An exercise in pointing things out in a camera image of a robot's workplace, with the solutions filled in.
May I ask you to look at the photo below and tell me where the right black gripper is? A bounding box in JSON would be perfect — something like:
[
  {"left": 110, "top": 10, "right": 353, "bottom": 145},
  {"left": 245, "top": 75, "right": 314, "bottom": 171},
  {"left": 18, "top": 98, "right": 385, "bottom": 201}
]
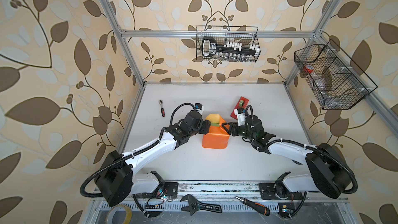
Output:
[{"left": 222, "top": 121, "right": 255, "bottom": 142}]

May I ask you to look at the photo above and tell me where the yellow orange wrapping paper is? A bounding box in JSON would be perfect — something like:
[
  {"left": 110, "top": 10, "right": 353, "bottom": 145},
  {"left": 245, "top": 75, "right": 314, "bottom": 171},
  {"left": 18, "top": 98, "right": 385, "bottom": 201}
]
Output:
[{"left": 202, "top": 114, "right": 230, "bottom": 149}]

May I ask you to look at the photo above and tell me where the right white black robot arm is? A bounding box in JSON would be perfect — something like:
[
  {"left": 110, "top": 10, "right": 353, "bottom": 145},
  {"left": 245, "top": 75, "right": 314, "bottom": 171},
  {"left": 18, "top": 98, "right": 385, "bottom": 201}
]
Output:
[{"left": 221, "top": 116, "right": 358, "bottom": 199}]

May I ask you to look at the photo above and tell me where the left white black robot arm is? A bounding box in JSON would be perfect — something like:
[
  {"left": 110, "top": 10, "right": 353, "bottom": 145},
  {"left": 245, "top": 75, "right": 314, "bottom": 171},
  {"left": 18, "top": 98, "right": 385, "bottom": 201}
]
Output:
[{"left": 79, "top": 110, "right": 211, "bottom": 206}]

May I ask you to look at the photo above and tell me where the red tape dispenser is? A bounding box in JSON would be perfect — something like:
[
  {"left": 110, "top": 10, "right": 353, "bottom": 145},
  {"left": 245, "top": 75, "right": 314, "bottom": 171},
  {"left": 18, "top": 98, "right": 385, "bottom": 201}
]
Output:
[{"left": 230, "top": 96, "right": 249, "bottom": 120}]

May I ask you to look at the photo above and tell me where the black adjustable wrench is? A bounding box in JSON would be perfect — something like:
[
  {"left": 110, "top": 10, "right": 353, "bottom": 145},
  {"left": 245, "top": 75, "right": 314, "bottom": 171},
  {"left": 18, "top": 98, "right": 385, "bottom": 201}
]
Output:
[{"left": 180, "top": 194, "right": 223, "bottom": 216}]

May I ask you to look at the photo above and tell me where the black socket set holder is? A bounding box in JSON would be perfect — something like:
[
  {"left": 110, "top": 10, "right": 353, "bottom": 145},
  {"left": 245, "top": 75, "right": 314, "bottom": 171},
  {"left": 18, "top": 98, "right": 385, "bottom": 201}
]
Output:
[{"left": 199, "top": 36, "right": 261, "bottom": 58}]

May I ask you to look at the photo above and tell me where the black orange screwdriver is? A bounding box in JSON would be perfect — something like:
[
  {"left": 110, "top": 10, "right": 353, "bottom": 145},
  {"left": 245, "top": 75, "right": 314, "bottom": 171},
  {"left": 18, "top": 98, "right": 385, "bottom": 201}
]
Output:
[{"left": 235, "top": 196, "right": 271, "bottom": 216}]

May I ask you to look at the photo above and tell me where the red cap in basket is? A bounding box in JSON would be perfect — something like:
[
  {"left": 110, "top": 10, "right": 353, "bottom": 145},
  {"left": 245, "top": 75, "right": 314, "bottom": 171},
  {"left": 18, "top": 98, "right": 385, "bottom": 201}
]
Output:
[{"left": 303, "top": 64, "right": 315, "bottom": 74}]

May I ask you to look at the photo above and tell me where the clear packing tape roll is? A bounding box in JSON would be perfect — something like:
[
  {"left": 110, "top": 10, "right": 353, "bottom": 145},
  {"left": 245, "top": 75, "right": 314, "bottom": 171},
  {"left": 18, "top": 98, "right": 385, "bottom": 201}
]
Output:
[{"left": 104, "top": 204, "right": 133, "bottom": 224}]

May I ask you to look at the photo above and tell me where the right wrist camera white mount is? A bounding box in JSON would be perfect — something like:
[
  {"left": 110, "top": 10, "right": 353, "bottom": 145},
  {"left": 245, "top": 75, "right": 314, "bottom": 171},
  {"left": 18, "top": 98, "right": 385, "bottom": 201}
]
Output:
[{"left": 234, "top": 105, "right": 254, "bottom": 126}]

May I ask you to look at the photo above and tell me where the small red-handled ratchet wrench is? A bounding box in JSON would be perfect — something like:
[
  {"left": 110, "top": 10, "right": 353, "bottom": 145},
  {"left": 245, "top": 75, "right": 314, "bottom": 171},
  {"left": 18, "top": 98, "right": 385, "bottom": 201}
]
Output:
[{"left": 159, "top": 100, "right": 165, "bottom": 117}]

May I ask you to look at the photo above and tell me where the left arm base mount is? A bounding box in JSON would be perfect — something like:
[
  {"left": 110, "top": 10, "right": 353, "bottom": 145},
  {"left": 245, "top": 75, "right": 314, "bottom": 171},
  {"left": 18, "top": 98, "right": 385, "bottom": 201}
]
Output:
[{"left": 137, "top": 171, "right": 179, "bottom": 201}]

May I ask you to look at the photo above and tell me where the aluminium front rail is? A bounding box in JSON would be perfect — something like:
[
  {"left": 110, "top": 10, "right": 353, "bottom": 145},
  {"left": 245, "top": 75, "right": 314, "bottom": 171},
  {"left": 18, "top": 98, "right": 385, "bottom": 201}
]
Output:
[{"left": 90, "top": 179, "right": 352, "bottom": 203}]

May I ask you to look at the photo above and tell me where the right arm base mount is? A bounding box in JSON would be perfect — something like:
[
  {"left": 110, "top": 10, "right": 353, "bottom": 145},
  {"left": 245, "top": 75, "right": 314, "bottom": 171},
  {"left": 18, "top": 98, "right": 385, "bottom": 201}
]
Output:
[{"left": 258, "top": 172, "right": 303, "bottom": 200}]

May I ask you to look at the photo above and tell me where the black wire basket back wall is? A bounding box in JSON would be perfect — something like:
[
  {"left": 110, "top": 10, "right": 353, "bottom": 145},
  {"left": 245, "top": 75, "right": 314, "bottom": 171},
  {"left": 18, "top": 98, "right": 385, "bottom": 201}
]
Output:
[{"left": 195, "top": 25, "right": 261, "bottom": 63}]

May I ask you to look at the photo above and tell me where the black wire basket wall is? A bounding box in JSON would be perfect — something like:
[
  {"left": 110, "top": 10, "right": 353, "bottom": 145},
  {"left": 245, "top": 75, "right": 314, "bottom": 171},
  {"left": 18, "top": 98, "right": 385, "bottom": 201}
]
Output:
[
  {"left": 294, "top": 39, "right": 378, "bottom": 110},
  {"left": 195, "top": 25, "right": 261, "bottom": 63}
]

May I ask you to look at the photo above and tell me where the black wire basket right wall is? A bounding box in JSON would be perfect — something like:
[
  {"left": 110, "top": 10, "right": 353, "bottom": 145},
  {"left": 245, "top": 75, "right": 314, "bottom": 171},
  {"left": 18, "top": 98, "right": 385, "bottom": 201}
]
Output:
[{"left": 294, "top": 39, "right": 378, "bottom": 110}]

